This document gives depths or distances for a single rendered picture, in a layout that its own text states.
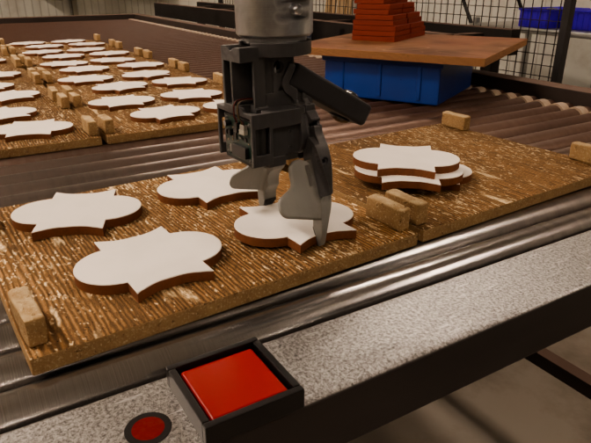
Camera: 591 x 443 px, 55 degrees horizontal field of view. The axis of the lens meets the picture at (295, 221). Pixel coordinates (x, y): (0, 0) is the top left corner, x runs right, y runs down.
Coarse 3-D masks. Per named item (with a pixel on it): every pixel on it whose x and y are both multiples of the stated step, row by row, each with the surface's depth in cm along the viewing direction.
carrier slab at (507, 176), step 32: (416, 128) 108; (448, 128) 108; (352, 160) 89; (480, 160) 89; (512, 160) 89; (544, 160) 89; (576, 160) 89; (352, 192) 76; (384, 192) 76; (416, 192) 76; (448, 192) 76; (480, 192) 76; (512, 192) 76; (544, 192) 77; (448, 224) 67
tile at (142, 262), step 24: (120, 240) 60; (144, 240) 60; (168, 240) 60; (192, 240) 60; (216, 240) 60; (96, 264) 55; (120, 264) 55; (144, 264) 55; (168, 264) 55; (192, 264) 55; (96, 288) 51; (120, 288) 52; (144, 288) 51
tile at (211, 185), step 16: (176, 176) 79; (192, 176) 79; (208, 176) 79; (224, 176) 79; (160, 192) 73; (176, 192) 73; (192, 192) 73; (208, 192) 73; (224, 192) 73; (240, 192) 73; (256, 192) 74; (208, 208) 70
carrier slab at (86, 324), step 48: (144, 192) 76; (0, 240) 62; (48, 240) 62; (96, 240) 62; (336, 240) 62; (384, 240) 62; (0, 288) 53; (48, 288) 53; (192, 288) 53; (240, 288) 53; (288, 288) 56; (48, 336) 46; (96, 336) 46; (144, 336) 48
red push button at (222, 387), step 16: (240, 352) 45; (192, 368) 43; (208, 368) 43; (224, 368) 43; (240, 368) 43; (256, 368) 43; (192, 384) 41; (208, 384) 41; (224, 384) 41; (240, 384) 41; (256, 384) 41; (272, 384) 41; (208, 400) 40; (224, 400) 40; (240, 400) 40; (256, 400) 40; (208, 416) 39
